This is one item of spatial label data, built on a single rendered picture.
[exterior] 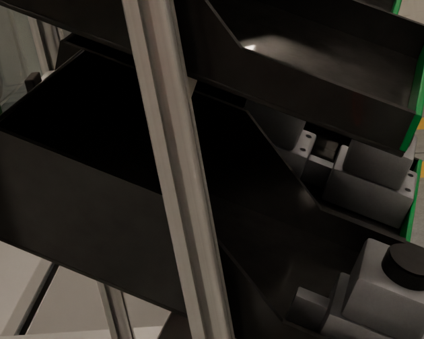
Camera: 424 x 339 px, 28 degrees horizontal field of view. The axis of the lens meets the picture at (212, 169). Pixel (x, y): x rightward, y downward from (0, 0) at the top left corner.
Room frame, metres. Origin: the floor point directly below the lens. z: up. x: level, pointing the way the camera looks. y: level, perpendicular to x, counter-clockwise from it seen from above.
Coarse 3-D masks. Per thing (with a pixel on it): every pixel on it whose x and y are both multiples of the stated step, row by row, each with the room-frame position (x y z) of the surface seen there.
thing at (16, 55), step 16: (0, 16) 1.59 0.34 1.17; (16, 16) 1.67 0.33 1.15; (0, 32) 1.57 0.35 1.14; (16, 32) 1.65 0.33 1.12; (0, 48) 1.55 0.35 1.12; (16, 48) 1.63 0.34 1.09; (32, 48) 1.71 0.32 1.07; (0, 64) 1.53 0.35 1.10; (16, 64) 1.61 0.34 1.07; (32, 64) 1.69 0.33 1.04; (16, 80) 1.59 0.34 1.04; (16, 96) 1.57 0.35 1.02
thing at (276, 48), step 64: (0, 0) 0.43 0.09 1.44; (64, 0) 0.42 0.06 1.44; (192, 0) 0.39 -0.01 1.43; (256, 0) 0.51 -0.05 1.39; (320, 0) 0.50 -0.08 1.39; (192, 64) 0.39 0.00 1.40; (256, 64) 0.38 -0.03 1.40; (320, 64) 0.44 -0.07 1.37; (384, 64) 0.46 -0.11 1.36; (384, 128) 0.36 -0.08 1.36
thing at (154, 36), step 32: (128, 0) 0.37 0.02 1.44; (160, 0) 0.37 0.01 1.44; (32, 32) 0.72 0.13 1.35; (160, 32) 0.37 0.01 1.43; (160, 64) 0.37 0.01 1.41; (160, 96) 0.38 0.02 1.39; (160, 128) 0.37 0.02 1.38; (192, 128) 0.38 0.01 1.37; (160, 160) 0.37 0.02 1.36; (192, 160) 0.37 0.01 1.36; (192, 192) 0.37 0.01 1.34; (192, 224) 0.37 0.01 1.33; (192, 256) 0.38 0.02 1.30; (192, 288) 0.37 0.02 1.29; (224, 288) 0.38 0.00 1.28; (128, 320) 0.73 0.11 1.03; (192, 320) 0.37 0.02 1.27; (224, 320) 0.37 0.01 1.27
